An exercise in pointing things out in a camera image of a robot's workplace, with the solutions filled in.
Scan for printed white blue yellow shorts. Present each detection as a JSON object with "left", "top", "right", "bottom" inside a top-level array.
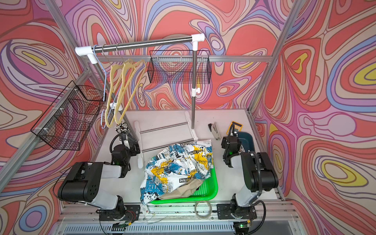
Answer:
[{"left": 140, "top": 140, "right": 213, "bottom": 205}]

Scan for beige shorts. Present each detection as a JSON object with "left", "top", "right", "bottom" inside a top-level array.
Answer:
[{"left": 159, "top": 179, "right": 204, "bottom": 200}]

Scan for yellow hanger front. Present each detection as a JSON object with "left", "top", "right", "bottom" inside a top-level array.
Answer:
[{"left": 113, "top": 59, "right": 146, "bottom": 124}]

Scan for yellow hanger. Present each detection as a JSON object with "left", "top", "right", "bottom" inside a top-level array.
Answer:
[
  {"left": 113, "top": 59, "right": 146, "bottom": 124},
  {"left": 104, "top": 63, "right": 124, "bottom": 128}
]

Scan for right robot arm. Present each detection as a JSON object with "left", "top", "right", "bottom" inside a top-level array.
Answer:
[{"left": 217, "top": 123, "right": 279, "bottom": 220}]

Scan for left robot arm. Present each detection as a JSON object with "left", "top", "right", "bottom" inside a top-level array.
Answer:
[{"left": 56, "top": 134, "right": 140, "bottom": 222}]

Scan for clothes rack with steel bar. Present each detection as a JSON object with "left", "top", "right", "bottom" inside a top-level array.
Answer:
[{"left": 74, "top": 33, "right": 206, "bottom": 169}]

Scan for stapler on table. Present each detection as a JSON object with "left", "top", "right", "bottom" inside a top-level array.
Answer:
[{"left": 208, "top": 122, "right": 221, "bottom": 140}]

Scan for yellow calculator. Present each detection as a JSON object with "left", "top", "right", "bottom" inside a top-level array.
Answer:
[{"left": 227, "top": 121, "right": 243, "bottom": 134}]

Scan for dark teal clothespin bin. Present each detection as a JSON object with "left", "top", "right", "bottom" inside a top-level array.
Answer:
[{"left": 238, "top": 132, "right": 255, "bottom": 152}]

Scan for cup of pens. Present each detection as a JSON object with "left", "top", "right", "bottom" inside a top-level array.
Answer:
[{"left": 115, "top": 122, "right": 129, "bottom": 134}]

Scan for green plastic basket tray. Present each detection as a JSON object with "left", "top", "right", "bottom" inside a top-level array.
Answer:
[{"left": 151, "top": 168, "right": 218, "bottom": 205}]

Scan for clear tape roll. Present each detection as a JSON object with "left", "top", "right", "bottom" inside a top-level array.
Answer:
[{"left": 194, "top": 201, "right": 212, "bottom": 220}]

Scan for black wire basket back wall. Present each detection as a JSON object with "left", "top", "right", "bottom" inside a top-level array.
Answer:
[{"left": 147, "top": 50, "right": 212, "bottom": 85}]

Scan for black wire basket wall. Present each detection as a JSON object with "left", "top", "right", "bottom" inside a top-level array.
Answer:
[
  {"left": 30, "top": 81, "right": 106, "bottom": 151},
  {"left": 147, "top": 50, "right": 212, "bottom": 85}
]

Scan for black wire basket left wall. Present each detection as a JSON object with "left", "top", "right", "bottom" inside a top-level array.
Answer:
[{"left": 30, "top": 81, "right": 106, "bottom": 151}]

